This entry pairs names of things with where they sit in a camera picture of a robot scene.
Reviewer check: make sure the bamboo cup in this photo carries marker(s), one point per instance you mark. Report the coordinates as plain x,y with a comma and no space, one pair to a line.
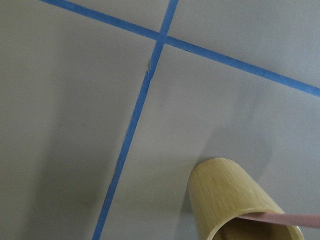
220,191

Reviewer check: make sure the pink chopstick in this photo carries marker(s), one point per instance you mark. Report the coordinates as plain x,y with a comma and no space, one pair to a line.
303,220

